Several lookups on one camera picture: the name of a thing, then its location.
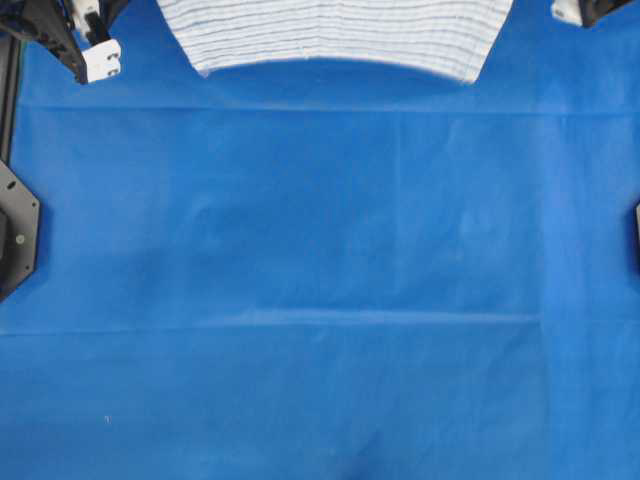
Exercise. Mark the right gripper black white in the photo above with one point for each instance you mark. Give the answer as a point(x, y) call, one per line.
point(584, 13)

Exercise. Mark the blue table cloth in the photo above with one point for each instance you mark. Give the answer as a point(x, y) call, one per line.
point(330, 270)

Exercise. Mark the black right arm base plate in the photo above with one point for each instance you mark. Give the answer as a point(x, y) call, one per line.
point(637, 233)

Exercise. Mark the black table edge frame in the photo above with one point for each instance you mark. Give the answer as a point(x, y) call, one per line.
point(11, 50)

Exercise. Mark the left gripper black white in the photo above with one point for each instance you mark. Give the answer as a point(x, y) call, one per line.
point(76, 33)

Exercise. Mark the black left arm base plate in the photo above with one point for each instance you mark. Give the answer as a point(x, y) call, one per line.
point(20, 211)

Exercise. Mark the white blue striped towel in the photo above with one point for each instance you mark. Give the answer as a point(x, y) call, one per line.
point(450, 38)

